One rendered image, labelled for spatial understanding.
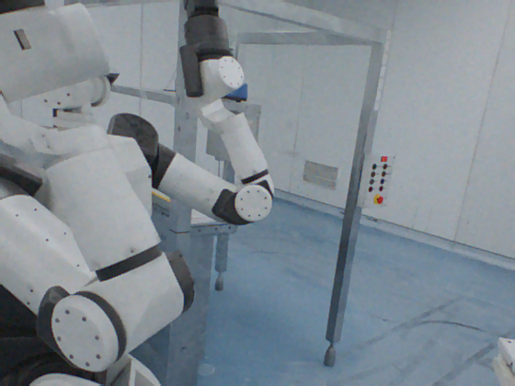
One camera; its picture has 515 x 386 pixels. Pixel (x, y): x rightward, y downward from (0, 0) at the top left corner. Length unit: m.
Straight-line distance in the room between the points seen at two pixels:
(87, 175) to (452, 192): 5.04
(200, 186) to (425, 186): 4.62
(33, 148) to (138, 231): 0.11
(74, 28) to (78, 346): 0.29
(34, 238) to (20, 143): 0.13
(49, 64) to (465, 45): 5.09
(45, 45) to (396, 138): 5.28
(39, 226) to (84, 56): 0.19
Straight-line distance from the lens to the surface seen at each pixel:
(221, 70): 1.02
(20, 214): 0.61
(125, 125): 1.03
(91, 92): 0.85
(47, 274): 0.56
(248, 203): 1.01
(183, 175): 1.03
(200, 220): 1.94
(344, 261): 2.49
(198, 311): 2.25
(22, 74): 0.51
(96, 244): 0.49
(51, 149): 0.49
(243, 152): 1.04
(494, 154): 5.24
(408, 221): 5.64
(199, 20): 1.08
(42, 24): 0.51
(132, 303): 0.49
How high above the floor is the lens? 1.38
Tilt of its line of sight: 15 degrees down
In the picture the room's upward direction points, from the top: 7 degrees clockwise
